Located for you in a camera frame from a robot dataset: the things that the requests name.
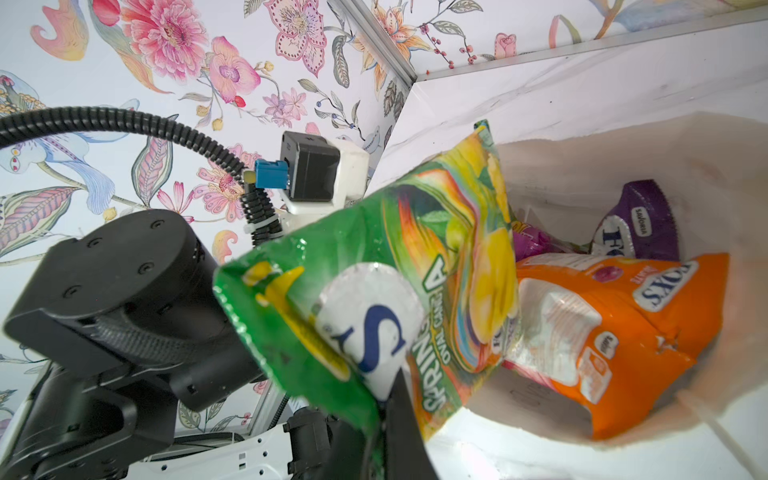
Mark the magenta purple snack bag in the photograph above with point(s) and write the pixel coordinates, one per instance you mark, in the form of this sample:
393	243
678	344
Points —
530	241

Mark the green Fox's candy bag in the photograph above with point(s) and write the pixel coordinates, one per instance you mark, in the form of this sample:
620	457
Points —
418	277

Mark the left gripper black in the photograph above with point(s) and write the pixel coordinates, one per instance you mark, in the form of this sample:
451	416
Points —
133	300

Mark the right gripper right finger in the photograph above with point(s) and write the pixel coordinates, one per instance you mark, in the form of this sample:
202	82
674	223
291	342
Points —
404	449

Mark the purple white snack packet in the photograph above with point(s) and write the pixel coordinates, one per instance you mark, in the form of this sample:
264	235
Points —
640	226

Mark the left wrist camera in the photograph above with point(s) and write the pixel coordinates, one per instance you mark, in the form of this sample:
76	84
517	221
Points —
312	178

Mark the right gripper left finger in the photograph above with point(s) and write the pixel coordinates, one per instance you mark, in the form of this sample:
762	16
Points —
350	450

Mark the white paper bag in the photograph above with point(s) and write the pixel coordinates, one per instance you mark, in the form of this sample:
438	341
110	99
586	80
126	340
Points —
713	423

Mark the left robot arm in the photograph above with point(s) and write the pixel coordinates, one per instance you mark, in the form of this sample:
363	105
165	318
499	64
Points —
81	429

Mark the orange Fox's candy bag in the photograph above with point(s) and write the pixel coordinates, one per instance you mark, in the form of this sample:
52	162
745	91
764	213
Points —
613	333

